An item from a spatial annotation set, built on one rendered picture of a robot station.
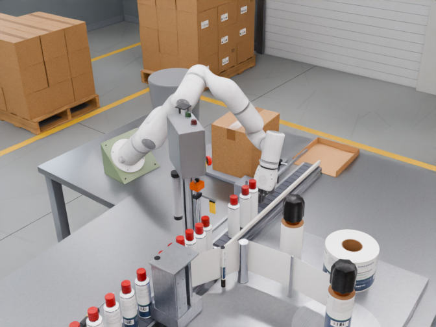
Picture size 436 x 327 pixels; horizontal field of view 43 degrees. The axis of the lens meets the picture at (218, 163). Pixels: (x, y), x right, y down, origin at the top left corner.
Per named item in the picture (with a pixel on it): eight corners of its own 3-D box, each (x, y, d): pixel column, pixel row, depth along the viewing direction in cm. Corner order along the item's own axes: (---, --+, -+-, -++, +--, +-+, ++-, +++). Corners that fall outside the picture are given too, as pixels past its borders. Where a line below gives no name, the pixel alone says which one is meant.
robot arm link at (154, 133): (167, 133, 273) (154, 157, 264) (146, 119, 271) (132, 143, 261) (213, 81, 234) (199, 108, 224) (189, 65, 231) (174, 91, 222)
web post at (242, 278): (244, 285, 211) (244, 246, 201) (234, 281, 213) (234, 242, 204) (250, 279, 214) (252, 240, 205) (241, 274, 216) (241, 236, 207)
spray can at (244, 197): (246, 230, 241) (247, 191, 231) (237, 226, 244) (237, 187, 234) (253, 224, 245) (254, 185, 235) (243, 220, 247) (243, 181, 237)
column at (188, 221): (191, 251, 237) (183, 109, 204) (183, 248, 239) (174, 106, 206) (197, 246, 240) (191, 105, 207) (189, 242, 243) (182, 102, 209)
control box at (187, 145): (181, 180, 201) (178, 133, 192) (169, 159, 215) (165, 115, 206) (207, 175, 204) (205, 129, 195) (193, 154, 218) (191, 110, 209)
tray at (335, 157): (336, 177, 288) (337, 170, 286) (292, 163, 301) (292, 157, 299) (359, 154, 309) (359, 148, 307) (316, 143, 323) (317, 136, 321)
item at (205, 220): (207, 264, 222) (206, 222, 212) (197, 259, 225) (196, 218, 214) (215, 257, 226) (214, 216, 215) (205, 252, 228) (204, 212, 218)
